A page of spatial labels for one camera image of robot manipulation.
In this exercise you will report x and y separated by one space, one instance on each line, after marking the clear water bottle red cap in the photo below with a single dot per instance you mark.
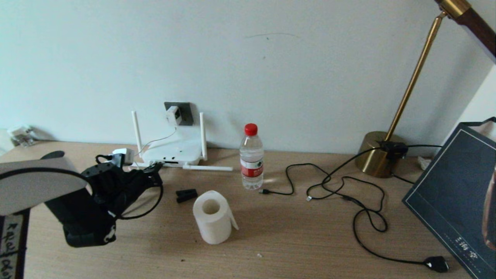
252 162

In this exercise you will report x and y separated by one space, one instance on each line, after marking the white crumpled tissue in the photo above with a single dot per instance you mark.
424 162

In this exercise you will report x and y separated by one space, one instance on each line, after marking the grey wall socket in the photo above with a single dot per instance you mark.
186 111

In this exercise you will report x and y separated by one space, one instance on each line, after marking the white toilet paper roll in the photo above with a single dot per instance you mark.
212 226

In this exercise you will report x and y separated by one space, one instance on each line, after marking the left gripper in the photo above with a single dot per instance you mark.
133 185

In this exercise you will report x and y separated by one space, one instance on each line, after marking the brass desk lamp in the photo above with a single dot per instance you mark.
374 159

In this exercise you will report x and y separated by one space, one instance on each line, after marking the dark blue paper bag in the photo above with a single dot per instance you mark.
457 186

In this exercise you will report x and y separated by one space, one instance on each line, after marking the white power adapter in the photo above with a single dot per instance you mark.
173 115

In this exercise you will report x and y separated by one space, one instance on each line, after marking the white wifi router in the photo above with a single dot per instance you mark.
182 149

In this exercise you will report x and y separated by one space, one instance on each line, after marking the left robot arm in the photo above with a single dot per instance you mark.
35 182

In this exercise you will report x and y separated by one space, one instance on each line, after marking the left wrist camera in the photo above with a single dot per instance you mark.
124 155

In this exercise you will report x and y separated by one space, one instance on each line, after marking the small black clip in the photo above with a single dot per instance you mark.
186 195

